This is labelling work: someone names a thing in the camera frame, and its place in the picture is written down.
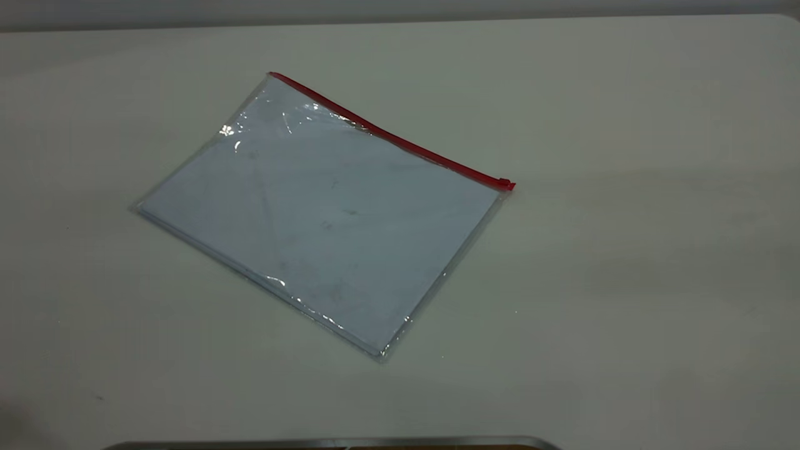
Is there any clear plastic zipper bag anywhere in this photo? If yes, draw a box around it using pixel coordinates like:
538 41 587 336
130 71 517 363

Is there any white paper stack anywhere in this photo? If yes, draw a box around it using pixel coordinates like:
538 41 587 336
139 78 501 354

